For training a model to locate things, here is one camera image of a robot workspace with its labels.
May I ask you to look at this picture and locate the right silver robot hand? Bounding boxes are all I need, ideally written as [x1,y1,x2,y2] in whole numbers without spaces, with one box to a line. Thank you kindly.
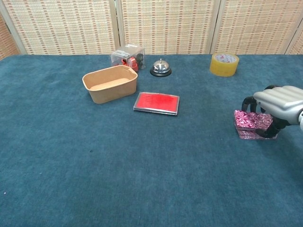
[241,84,303,139]

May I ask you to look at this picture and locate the woven bamboo screen panel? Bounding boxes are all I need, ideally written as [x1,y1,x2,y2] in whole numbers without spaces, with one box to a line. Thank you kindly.
[0,14,21,61]
[0,0,121,55]
[117,0,222,55]
[285,23,303,55]
[210,0,303,54]

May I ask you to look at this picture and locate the yellow packing tape roll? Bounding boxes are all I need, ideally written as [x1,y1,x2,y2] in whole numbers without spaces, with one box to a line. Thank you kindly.
[209,52,240,78]

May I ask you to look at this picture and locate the silver call bell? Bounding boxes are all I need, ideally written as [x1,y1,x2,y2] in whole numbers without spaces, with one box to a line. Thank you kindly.
[150,58,172,77]

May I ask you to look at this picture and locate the red ink pad clear case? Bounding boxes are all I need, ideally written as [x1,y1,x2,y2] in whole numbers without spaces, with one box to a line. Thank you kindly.
[133,91,180,116]

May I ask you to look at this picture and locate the blue velvet table cloth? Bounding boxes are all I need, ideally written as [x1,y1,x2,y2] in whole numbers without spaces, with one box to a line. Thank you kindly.
[0,53,303,227]

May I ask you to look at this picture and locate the clear plastic box red parts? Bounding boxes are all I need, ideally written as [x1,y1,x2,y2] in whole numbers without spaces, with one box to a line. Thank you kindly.
[110,45,146,71]

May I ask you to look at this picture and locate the brown kraft paper box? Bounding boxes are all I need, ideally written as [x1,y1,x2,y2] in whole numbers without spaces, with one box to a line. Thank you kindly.
[82,65,139,105]

